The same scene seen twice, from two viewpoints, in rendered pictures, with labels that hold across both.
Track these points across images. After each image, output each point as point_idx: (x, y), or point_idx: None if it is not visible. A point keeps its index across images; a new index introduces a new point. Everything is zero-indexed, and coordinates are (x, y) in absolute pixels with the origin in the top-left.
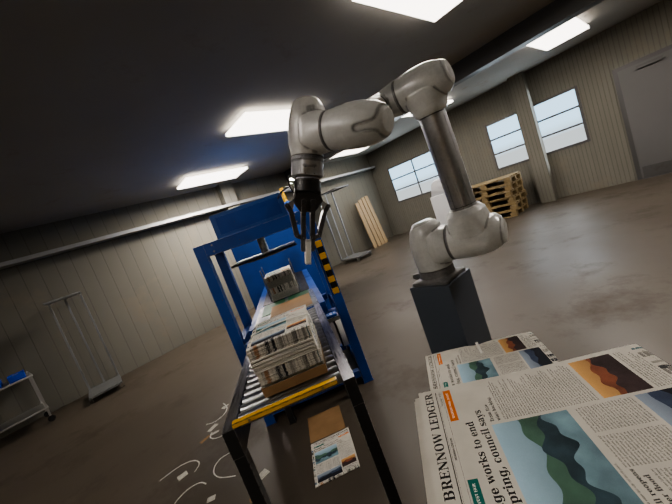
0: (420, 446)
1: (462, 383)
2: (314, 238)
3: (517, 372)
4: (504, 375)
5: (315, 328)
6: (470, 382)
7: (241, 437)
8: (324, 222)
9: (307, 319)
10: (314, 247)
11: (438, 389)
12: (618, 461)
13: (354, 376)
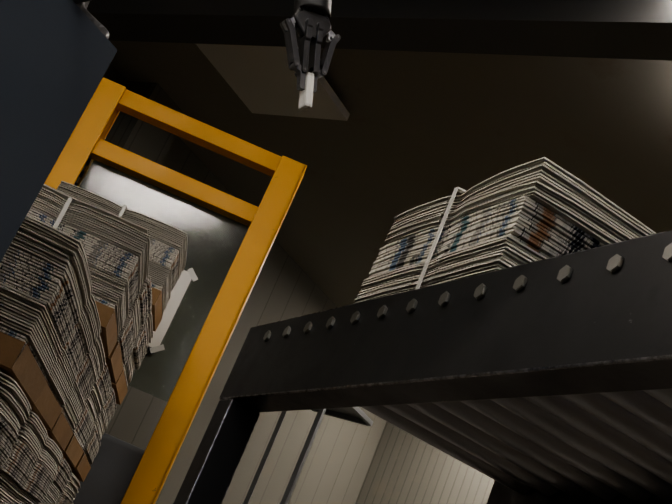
0: (149, 253)
1: (112, 213)
2: (295, 74)
3: (70, 196)
4: (80, 200)
5: (495, 254)
6: (106, 211)
7: (499, 502)
8: (286, 48)
9: (423, 204)
10: (297, 84)
11: (131, 222)
12: None
13: (250, 328)
